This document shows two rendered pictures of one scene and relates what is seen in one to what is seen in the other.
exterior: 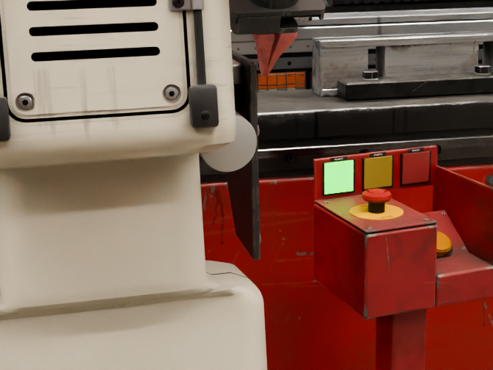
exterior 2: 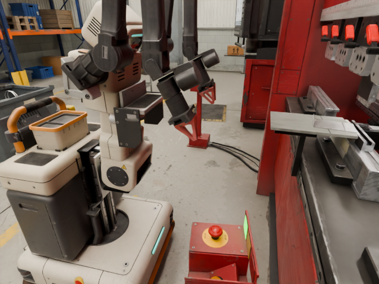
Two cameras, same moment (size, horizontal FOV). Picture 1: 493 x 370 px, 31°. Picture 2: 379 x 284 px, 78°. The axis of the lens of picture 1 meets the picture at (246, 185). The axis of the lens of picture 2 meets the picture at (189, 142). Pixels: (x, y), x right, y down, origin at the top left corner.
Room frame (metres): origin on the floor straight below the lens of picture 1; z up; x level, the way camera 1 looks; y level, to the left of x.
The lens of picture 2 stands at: (1.29, -0.63, 1.31)
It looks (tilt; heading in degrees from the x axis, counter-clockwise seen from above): 26 degrees down; 116
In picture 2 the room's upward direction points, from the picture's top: straight up
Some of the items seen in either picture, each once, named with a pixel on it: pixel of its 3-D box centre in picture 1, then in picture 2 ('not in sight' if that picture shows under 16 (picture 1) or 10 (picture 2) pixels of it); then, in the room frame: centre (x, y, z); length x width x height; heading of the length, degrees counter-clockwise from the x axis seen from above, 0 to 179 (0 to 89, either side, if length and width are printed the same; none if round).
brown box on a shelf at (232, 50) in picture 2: not in sight; (235, 49); (0.42, 2.55, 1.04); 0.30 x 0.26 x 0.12; 103
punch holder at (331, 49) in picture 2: not in sight; (342, 39); (1.42, 0.71, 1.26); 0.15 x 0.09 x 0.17; 99
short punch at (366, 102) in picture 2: not in sight; (368, 89); (1.48, 0.29, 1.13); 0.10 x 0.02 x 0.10; 99
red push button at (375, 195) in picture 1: (376, 203); (215, 234); (1.15, -0.17, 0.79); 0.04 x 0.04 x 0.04
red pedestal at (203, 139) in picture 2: not in sight; (199, 112); (0.26, 1.77, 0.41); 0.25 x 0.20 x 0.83; 9
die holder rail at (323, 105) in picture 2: not in sight; (320, 103); (1.40, 0.84, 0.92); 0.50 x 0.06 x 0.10; 99
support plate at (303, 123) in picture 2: not in sight; (308, 123); (1.34, 0.27, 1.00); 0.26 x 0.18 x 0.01; 9
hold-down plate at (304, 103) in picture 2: not in sight; (305, 105); (1.33, 0.88, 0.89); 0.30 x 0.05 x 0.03; 99
